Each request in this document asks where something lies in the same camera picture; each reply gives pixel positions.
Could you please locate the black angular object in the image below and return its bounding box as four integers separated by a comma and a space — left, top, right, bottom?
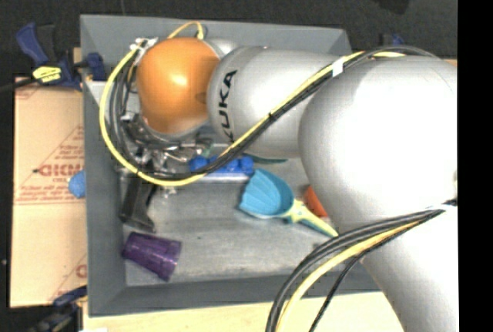
118, 174, 158, 233

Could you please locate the brown cardboard board, red print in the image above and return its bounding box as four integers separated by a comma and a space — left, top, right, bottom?
8, 76, 90, 309

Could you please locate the blue toy block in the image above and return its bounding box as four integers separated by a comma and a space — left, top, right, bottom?
189, 154, 256, 176

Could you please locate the orange round object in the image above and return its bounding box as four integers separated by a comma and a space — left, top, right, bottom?
303, 185, 329, 219

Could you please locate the blue scoop, yellow-green handle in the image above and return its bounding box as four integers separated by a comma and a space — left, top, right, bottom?
237, 168, 340, 239

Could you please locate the grey metal bin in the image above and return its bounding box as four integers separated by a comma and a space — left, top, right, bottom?
79, 14, 387, 317

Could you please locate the purple plastic cup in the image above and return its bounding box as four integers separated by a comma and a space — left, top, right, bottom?
122, 231, 183, 282

